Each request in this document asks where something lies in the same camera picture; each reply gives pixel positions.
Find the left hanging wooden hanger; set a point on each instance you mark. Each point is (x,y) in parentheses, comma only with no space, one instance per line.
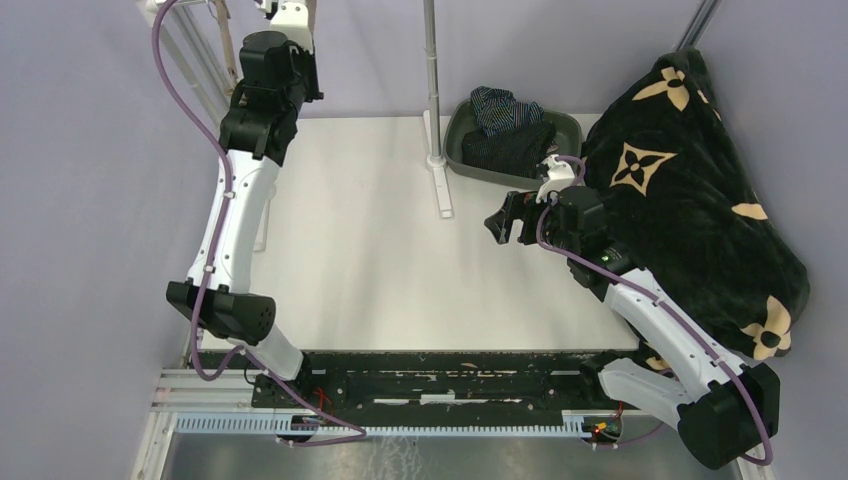
(222,16)

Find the centre rack pole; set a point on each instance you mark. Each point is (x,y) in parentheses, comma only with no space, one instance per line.
(432,72)

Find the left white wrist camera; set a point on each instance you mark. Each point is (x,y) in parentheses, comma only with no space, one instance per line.
(295,19)

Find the left rack pole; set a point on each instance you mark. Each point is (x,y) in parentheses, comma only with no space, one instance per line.
(190,47)

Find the aluminium frame rails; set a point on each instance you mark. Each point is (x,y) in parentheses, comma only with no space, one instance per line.
(182,391)

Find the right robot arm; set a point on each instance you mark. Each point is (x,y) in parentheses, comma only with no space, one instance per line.
(722,408)

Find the green plastic tray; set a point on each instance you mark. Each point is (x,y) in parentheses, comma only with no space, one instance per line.
(568,141)

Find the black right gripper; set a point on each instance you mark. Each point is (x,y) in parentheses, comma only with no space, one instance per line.
(520,205)

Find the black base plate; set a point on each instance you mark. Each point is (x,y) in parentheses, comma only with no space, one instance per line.
(435,389)

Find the black floral blanket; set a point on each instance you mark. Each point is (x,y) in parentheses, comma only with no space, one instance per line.
(678,196)

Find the rack pole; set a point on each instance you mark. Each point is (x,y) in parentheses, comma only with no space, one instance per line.
(432,72)
(190,47)

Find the white cable duct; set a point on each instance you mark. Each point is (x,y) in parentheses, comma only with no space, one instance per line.
(289,424)

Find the blue striped underwear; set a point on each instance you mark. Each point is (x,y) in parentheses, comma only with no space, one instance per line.
(498,111)

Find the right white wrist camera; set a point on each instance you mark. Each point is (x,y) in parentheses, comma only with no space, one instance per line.
(558,174)

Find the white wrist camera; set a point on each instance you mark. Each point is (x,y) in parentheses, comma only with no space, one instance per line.
(558,174)
(295,19)

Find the black striped underwear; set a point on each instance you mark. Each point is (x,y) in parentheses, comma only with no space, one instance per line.
(516,153)

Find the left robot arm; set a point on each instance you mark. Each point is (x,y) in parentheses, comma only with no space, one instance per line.
(279,76)

